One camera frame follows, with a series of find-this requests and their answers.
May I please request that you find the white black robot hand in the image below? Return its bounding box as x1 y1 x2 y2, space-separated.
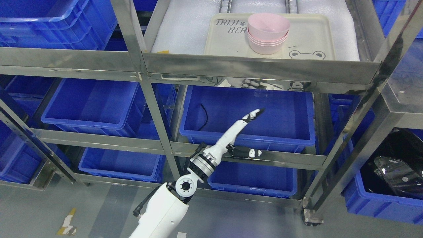
211 108 266 164

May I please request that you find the pink ikea bowl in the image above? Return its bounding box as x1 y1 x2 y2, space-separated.
248 13 291 42

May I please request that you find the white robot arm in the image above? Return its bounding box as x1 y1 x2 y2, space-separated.
131 143 227 238

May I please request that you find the blue bin lower middle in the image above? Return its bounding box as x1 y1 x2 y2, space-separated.
208 161 297 198

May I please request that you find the large blue bin middle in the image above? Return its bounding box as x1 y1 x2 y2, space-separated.
179 86 316 153

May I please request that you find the stack of pink bowls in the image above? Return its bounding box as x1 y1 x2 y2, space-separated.
247 31 289 55

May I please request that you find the blue bin left shelf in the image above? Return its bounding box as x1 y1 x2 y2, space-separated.
41 78 159 140

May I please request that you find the stainless steel shelf rack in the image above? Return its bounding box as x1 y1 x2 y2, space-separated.
0 0 423 227

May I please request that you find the cream bear tray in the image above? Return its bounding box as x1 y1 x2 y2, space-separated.
204 13 336 60

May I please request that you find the blue bin holding helmet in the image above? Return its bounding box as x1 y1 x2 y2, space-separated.
343 129 423 225

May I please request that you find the black motorcycle helmet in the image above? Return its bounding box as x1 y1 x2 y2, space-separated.
361 128 423 199

